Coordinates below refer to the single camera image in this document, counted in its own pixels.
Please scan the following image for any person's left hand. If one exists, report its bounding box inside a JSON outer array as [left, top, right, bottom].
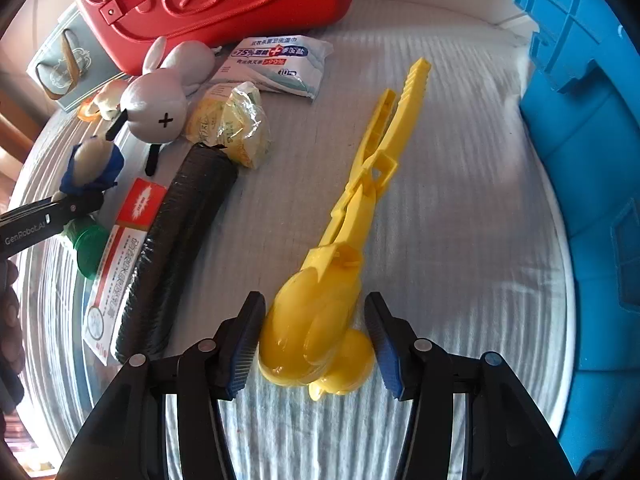
[[0, 260, 26, 413]]

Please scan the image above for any red white long box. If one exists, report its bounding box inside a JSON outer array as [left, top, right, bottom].
[[82, 177, 171, 367]]

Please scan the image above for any white blue wet wipes packet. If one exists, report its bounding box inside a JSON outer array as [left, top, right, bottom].
[[210, 35, 335, 101]]

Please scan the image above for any white rabbit plush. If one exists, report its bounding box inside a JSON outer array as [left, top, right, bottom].
[[120, 35, 223, 143]]

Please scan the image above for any blue plastic crate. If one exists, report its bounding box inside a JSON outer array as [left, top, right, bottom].
[[502, 0, 640, 480]]

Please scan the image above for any red hard-shell suitcase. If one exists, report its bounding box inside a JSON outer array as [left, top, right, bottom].
[[69, 0, 357, 76]]

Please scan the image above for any black wrapped roll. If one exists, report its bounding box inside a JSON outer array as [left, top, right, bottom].
[[112, 144, 238, 365]]

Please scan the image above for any small orange cream toy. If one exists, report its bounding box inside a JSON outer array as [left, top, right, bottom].
[[77, 80, 131, 122]]

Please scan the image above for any yellow snowball clip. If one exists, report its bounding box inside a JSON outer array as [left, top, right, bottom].
[[257, 57, 432, 402]]

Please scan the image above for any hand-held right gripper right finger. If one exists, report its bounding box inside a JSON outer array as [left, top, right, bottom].
[[364, 291, 576, 480]]

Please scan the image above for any green bottle cap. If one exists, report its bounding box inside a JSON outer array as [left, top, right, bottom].
[[64, 215, 110, 281]]

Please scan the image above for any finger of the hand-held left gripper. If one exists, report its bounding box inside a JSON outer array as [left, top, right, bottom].
[[47, 192, 106, 224]]

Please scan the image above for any blue and cream plush toy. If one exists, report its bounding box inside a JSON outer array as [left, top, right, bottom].
[[52, 136, 123, 203]]

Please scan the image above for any yellow green plastic packet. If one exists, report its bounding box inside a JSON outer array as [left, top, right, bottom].
[[186, 81, 272, 170]]

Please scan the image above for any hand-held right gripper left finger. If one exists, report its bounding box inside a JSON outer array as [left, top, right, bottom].
[[56, 290, 267, 480]]

